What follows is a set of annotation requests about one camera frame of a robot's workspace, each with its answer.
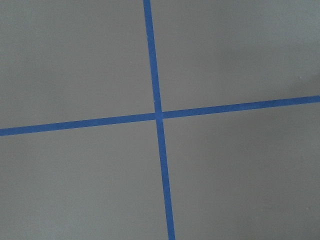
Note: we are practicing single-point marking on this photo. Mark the long blue tape strip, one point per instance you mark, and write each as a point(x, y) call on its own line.
point(159, 119)

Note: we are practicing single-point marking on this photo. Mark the crossing blue tape strip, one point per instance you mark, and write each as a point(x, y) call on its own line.
point(153, 116)

